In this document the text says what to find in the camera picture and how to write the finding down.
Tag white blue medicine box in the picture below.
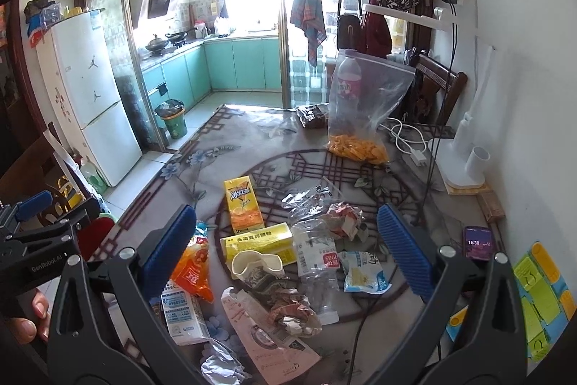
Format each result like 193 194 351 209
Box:
160 280 210 346

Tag brown paper ball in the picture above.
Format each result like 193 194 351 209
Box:
268 288 323 338

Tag yellow medicine box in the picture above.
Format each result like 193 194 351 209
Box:
220 223 296 268

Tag black shoulder bag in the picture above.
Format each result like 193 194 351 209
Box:
336 0 362 51

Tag green kitchen trash bin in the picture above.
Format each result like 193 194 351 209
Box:
154 99 188 140

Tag teal kitchen cabinets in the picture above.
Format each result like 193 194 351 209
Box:
141 36 282 109

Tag person's left hand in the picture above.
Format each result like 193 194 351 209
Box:
6 289 51 345

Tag colourful sticker sheet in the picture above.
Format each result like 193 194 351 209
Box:
446 241 577 364

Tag smartphone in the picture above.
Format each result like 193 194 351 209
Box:
463 226 495 261

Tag orange snack wrapper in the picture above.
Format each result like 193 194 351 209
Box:
170 221 214 303

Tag silver foil wrapper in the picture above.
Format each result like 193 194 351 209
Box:
201 339 252 385

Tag blue white snack wrapper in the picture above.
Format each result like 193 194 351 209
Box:
338 251 391 295

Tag white refrigerator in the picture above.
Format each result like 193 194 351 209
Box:
35 10 142 187

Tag crushed white paper cup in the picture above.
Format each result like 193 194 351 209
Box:
231 250 286 291

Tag crushed clear plastic bottle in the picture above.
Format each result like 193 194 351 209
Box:
290 218 340 325

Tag crumpled red white paper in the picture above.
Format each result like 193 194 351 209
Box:
322 201 365 241

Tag pink paper sleeve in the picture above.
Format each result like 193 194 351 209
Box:
221 287 321 384

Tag orange yellow juice carton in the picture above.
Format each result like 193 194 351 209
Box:
224 176 264 233

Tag clear crumpled plastic wrapper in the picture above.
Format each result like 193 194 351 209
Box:
282 182 340 226

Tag wooden chair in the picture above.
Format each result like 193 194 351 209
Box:
397 51 468 126

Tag clear zip bag with snacks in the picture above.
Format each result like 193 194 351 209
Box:
327 49 415 165

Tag dark snack packet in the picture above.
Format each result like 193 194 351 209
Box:
295 104 329 129

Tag hanging plaid towel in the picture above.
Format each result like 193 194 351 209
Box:
290 0 327 67

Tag white charger cable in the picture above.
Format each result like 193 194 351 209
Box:
377 116 428 167

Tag black power cable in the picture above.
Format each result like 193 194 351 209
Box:
344 1 459 385

